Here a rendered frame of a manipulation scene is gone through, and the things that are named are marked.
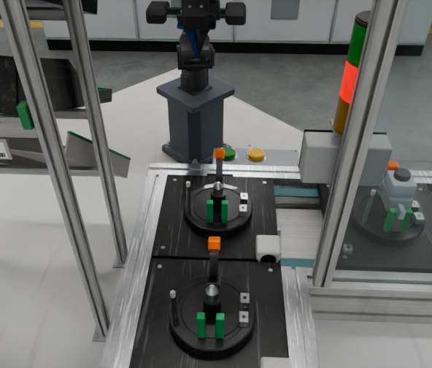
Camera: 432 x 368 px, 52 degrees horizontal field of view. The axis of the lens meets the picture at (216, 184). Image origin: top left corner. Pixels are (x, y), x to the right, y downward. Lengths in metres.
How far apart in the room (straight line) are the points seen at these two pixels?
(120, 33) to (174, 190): 3.10
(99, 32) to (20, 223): 3.03
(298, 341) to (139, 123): 0.88
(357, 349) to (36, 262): 0.67
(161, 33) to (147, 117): 2.53
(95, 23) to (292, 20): 1.61
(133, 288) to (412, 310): 0.51
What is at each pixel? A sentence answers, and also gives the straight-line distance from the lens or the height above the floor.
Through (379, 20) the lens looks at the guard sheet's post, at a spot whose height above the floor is 1.43.
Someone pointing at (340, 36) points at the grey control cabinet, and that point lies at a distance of 4.00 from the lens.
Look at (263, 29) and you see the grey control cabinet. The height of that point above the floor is 0.22.
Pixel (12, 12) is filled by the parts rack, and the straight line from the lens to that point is 0.51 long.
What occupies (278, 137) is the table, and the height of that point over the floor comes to 0.86.
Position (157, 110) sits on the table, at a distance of 1.46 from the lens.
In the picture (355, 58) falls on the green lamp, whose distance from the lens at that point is 0.59.
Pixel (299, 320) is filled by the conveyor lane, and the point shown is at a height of 0.95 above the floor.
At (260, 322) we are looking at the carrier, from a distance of 0.75.
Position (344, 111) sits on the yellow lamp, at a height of 1.30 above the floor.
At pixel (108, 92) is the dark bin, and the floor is 1.21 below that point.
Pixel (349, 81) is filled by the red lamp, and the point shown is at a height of 1.34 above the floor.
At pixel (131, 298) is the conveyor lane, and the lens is 0.81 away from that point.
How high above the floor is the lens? 1.60
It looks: 40 degrees down
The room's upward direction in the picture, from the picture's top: straight up
